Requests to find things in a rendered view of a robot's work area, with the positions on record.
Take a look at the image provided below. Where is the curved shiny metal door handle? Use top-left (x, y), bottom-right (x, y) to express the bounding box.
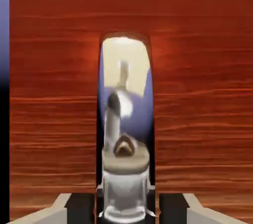
top-left (95, 31), bottom-right (157, 224)

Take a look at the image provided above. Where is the red-brown wooden cabinet door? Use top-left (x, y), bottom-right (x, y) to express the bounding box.
top-left (9, 0), bottom-right (253, 224)

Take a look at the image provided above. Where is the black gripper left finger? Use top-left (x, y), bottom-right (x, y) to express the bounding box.
top-left (8, 192), bottom-right (98, 224)

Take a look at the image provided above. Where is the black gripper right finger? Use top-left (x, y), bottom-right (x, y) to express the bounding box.
top-left (158, 192), bottom-right (247, 224)

